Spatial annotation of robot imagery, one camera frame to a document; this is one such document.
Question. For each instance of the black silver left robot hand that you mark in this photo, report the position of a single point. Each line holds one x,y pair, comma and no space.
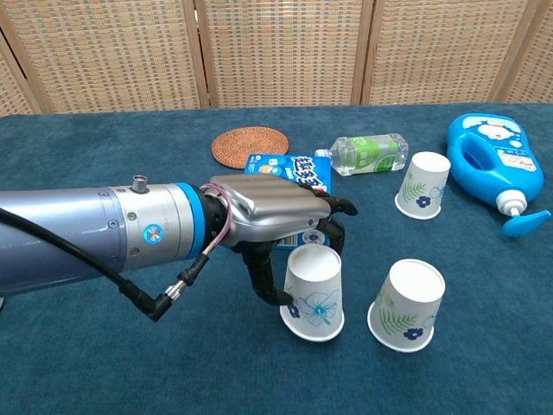
272,203

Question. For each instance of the white floral paper cup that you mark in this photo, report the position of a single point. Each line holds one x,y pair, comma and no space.
423,186
313,294
406,307

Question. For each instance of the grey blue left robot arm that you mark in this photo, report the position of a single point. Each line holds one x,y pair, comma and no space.
86,233

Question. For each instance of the blue chocolate cookie box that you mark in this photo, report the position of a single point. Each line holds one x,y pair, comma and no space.
302,170

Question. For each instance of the round woven rattan coaster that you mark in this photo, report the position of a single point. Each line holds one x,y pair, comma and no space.
249,147

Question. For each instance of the clear bottle green label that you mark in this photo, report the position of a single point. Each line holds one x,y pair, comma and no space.
367,153

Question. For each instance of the woven bamboo folding screen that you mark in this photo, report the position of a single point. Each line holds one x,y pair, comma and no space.
276,52

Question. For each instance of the dark blue table mat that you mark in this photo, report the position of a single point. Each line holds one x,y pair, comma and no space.
129,354

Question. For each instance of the blue pump detergent bottle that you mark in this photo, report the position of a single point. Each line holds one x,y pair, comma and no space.
492,155

